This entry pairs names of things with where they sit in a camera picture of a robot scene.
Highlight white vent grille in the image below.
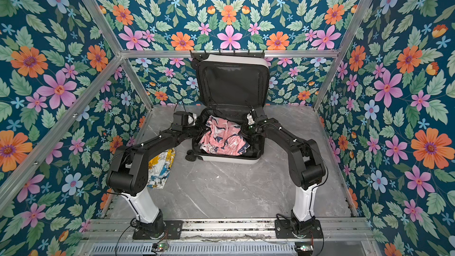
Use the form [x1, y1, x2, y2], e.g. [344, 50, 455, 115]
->
[89, 242, 297, 256]

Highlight black hook rack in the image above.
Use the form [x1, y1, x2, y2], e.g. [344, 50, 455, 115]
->
[190, 50, 265, 60]

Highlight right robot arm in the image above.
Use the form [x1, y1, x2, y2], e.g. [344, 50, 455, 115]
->
[247, 107, 327, 238]

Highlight pink patterned garment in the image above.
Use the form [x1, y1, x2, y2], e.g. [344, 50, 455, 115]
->
[199, 116, 250, 156]

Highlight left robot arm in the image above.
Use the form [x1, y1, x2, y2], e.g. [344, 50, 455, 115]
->
[106, 111, 201, 239]

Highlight white yellow blue patterned garment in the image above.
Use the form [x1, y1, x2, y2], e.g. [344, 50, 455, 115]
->
[147, 148, 176, 189]

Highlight white hard-shell suitcase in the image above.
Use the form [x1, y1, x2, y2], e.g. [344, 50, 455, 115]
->
[186, 55, 270, 164]

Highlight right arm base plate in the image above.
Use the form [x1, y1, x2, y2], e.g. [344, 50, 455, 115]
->
[274, 218, 324, 239]

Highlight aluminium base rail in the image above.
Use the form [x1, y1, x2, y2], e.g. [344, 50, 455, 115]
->
[82, 217, 374, 244]

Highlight aluminium frame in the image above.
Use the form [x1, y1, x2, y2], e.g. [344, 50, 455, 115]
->
[1, 0, 373, 212]

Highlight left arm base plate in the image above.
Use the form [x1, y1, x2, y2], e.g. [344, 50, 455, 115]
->
[132, 220, 184, 240]

